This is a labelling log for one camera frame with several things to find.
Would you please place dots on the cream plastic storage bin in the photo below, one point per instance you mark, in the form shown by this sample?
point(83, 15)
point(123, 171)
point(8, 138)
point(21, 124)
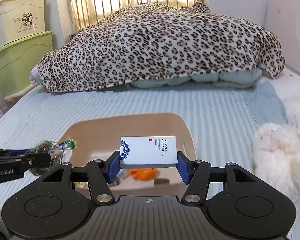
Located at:
point(20, 18)

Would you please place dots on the orange fabric pouch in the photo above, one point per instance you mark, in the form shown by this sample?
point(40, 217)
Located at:
point(143, 173)

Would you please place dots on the beige plastic storage basket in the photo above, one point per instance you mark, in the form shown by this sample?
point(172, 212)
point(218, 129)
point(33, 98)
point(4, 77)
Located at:
point(100, 138)

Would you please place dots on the white pillow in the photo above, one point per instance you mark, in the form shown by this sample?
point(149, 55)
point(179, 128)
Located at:
point(287, 87)

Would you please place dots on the white booklet blue emblem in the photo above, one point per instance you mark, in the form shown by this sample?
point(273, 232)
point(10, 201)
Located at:
point(148, 152)

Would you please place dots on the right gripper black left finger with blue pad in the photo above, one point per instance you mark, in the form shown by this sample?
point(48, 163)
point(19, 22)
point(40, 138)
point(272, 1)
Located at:
point(57, 186)

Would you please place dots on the white plush toy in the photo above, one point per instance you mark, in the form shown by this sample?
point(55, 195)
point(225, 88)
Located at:
point(276, 158)

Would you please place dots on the light green quilt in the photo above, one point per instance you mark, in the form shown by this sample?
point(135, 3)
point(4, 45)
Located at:
point(239, 79)

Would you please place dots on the green foil snack packet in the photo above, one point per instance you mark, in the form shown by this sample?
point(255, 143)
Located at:
point(56, 150)

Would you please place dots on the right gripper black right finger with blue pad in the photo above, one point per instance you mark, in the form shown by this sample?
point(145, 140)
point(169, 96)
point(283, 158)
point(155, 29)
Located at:
point(199, 174)

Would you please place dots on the leopard print blanket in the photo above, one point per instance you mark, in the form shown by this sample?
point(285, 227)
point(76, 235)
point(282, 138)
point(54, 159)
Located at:
point(157, 42)

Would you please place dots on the dark patterned small pouch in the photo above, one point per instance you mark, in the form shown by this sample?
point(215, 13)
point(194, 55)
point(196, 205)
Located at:
point(161, 181)

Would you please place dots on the green plastic storage bin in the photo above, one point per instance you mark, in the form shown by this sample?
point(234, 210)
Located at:
point(18, 58)

